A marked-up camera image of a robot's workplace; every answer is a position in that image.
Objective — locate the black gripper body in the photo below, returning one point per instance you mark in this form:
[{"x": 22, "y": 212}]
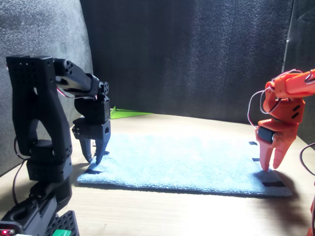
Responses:
[{"x": 94, "y": 130}]

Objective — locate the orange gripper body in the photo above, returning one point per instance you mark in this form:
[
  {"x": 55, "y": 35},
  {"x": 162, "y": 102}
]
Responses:
[{"x": 283, "y": 132}]

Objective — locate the light blue towel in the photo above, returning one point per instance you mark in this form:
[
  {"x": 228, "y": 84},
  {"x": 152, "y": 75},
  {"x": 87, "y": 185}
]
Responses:
[{"x": 184, "y": 164}]

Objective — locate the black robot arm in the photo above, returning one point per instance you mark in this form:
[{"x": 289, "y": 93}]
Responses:
[{"x": 37, "y": 110}]

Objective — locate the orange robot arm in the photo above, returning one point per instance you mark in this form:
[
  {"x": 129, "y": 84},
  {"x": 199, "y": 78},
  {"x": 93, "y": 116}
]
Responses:
[{"x": 292, "y": 86}]

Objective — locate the green clamp on black base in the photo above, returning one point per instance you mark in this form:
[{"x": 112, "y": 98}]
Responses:
[{"x": 61, "y": 232}]

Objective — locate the narrow black foam panel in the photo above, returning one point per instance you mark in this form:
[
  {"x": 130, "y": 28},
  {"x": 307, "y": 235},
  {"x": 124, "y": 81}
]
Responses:
[{"x": 302, "y": 37}]

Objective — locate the wide black foam panel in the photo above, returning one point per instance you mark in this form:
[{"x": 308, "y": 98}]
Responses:
[{"x": 184, "y": 61}]

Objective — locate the controller board with red LED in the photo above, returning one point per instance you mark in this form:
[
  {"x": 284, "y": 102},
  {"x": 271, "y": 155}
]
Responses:
[{"x": 7, "y": 231}]

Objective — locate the curved grey foam sheet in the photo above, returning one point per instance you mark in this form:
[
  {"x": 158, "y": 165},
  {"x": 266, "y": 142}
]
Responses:
[{"x": 37, "y": 29}]

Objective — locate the green triangular bracket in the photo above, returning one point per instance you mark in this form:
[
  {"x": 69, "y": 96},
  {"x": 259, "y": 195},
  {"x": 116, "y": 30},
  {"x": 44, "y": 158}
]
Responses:
[{"x": 128, "y": 113}]

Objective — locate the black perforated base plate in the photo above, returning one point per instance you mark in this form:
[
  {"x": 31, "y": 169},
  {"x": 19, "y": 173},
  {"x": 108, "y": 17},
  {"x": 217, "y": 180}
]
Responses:
[{"x": 65, "y": 221}]

